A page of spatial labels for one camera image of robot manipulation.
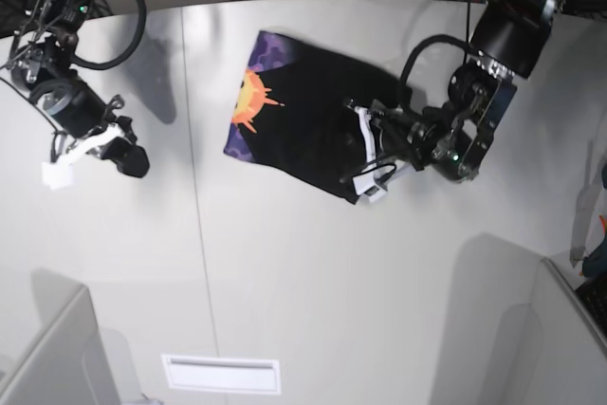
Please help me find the grey partition panel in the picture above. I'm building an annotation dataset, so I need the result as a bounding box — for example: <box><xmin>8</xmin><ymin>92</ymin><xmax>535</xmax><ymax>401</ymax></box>
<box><xmin>525</xmin><ymin>259</ymin><xmax>606</xmax><ymax>404</ymax></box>
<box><xmin>1</xmin><ymin>285</ymin><xmax>120</xmax><ymax>404</ymax></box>

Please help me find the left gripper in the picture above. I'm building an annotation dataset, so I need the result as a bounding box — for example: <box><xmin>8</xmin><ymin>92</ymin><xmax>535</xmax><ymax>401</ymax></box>
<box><xmin>340</xmin><ymin>99</ymin><xmax>426</xmax><ymax>184</ymax></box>

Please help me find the black keyboard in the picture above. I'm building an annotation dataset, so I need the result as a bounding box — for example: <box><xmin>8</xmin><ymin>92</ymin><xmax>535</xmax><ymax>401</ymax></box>
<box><xmin>576</xmin><ymin>276</ymin><xmax>607</xmax><ymax>334</ymax></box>

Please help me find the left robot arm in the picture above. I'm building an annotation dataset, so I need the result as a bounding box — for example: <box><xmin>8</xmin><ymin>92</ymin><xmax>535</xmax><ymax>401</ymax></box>
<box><xmin>340</xmin><ymin>0</ymin><xmax>559</xmax><ymax>195</ymax></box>

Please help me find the grey partition panel left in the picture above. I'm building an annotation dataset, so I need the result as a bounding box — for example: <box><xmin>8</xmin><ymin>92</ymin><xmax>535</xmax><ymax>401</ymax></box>
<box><xmin>1</xmin><ymin>285</ymin><xmax>120</xmax><ymax>404</ymax></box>

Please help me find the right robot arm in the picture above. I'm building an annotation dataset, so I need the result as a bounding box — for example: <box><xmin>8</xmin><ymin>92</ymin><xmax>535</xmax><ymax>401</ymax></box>
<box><xmin>2</xmin><ymin>0</ymin><xmax>150</xmax><ymax>189</ymax></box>

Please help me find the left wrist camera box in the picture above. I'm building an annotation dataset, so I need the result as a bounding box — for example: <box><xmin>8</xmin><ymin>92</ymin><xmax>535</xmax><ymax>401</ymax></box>
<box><xmin>352</xmin><ymin>171</ymin><xmax>388</xmax><ymax>204</ymax></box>

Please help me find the black T-shirt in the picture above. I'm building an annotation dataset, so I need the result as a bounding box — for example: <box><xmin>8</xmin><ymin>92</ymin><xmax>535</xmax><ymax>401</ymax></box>
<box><xmin>224</xmin><ymin>30</ymin><xmax>397</xmax><ymax>204</ymax></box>

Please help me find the blue orange object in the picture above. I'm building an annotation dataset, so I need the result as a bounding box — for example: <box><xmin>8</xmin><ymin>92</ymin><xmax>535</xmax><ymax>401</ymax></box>
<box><xmin>580</xmin><ymin>215</ymin><xmax>607</xmax><ymax>278</ymax></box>

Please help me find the grey partition panel right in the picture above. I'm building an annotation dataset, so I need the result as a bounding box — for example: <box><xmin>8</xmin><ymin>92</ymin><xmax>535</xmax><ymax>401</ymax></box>
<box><xmin>525</xmin><ymin>259</ymin><xmax>606</xmax><ymax>404</ymax></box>

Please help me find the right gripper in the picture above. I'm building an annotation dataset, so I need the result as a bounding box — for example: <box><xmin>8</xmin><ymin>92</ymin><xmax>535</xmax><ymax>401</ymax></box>
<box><xmin>35</xmin><ymin>80</ymin><xmax>150</xmax><ymax>178</ymax></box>

